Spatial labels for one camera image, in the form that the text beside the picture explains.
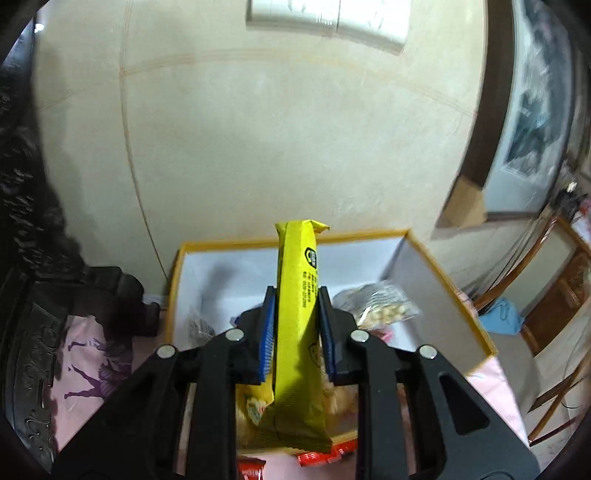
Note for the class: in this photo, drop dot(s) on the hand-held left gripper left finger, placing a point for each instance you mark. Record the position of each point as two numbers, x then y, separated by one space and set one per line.
267 337

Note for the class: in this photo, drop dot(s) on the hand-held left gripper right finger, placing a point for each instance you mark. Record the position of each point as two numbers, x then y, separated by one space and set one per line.
327 337

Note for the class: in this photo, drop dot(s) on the yellow snack bar packet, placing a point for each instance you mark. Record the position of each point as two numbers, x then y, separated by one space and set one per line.
298 323

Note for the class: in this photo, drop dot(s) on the pink clear snack packet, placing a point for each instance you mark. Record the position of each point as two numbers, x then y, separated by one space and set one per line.
381 334

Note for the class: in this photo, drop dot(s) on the yellow cardboard box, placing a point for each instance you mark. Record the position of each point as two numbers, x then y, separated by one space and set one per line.
438 300

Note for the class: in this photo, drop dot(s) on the clear packet of white balls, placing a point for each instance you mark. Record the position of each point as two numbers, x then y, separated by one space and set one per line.
378 304

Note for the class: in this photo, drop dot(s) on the gold green snack packet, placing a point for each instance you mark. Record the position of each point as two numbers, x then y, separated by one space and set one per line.
254 410

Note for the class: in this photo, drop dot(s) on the blue cloth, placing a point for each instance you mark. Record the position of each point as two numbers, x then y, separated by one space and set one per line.
503 318

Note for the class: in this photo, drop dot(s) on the pink deer print sheet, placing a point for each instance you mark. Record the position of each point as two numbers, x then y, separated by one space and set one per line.
92 369

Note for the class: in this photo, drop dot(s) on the cardboard corner protector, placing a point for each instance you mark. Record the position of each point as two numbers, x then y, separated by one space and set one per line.
464 205

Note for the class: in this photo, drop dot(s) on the wooden chair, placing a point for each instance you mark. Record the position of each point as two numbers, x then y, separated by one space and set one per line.
549 286

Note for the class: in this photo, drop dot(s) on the dark carved wooden bench back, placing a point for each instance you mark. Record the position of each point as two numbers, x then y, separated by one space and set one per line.
27 277

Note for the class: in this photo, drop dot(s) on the framed lotus painting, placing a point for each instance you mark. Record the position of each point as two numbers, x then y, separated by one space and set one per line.
531 115

